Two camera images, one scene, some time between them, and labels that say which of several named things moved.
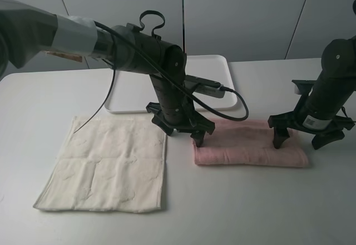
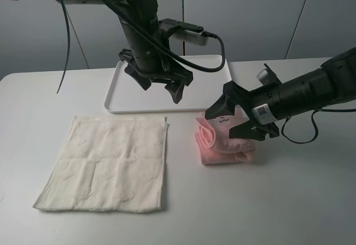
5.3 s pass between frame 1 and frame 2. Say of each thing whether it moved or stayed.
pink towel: moved
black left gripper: moved
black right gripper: moved
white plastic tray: stayed
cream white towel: stayed
